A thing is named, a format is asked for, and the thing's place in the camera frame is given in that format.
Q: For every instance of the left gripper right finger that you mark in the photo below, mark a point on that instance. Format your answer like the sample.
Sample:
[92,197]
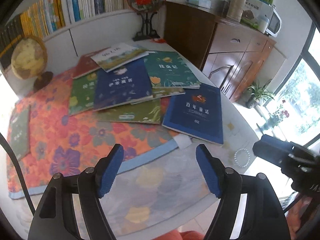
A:
[263,218]

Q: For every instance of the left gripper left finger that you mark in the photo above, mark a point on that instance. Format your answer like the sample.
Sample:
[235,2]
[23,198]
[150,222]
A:
[55,216]

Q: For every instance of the blue fairy tale book 02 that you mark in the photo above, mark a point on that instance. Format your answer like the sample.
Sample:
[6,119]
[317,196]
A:
[197,113]

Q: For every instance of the rabbit hill picture book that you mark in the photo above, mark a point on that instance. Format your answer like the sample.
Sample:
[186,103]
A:
[117,56]

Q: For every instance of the row of shelf books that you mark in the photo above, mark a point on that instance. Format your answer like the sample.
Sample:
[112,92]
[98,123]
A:
[45,17]

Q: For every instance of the red rose plant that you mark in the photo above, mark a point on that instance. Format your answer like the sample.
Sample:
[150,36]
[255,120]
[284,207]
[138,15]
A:
[279,115]

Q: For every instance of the floral orange table mat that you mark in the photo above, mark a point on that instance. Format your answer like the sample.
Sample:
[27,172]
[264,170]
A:
[59,142]

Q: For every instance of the potted spider plant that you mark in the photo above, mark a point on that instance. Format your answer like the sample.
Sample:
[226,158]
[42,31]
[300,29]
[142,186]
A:
[258,93]

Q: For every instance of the green book at left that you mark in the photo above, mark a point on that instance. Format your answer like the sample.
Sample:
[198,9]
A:
[19,135]

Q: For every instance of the white eraser block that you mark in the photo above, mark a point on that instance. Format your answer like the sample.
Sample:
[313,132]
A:
[183,141]

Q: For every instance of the brown wooden cabinet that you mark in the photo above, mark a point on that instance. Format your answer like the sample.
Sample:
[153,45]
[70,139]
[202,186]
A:
[228,53]

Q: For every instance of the white microwave oven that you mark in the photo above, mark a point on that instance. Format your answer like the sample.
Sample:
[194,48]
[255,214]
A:
[274,24]

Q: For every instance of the olive green insect book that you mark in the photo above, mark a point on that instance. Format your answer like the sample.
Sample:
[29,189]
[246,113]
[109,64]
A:
[148,111]

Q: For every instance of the dark blue fable book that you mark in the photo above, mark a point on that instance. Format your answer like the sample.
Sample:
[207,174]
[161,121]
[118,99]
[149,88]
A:
[127,84]

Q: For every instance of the red book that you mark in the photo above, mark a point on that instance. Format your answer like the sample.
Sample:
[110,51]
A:
[85,66]

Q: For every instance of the yellow desk globe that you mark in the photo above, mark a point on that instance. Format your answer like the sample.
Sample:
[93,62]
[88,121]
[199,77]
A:
[29,59]

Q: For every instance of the teal insect book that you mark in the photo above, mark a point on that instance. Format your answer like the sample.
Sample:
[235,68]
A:
[166,69]

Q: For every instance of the tall cylindrical vase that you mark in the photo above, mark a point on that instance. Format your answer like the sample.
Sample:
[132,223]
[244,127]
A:
[236,8]

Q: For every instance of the tissue box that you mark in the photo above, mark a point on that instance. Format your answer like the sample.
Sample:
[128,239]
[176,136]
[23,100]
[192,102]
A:
[200,3]

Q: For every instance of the white bookshelf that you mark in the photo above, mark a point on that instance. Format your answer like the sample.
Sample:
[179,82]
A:
[65,46]

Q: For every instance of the round embroidered fan stand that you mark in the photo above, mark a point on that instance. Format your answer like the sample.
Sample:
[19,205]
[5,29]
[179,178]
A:
[146,9]

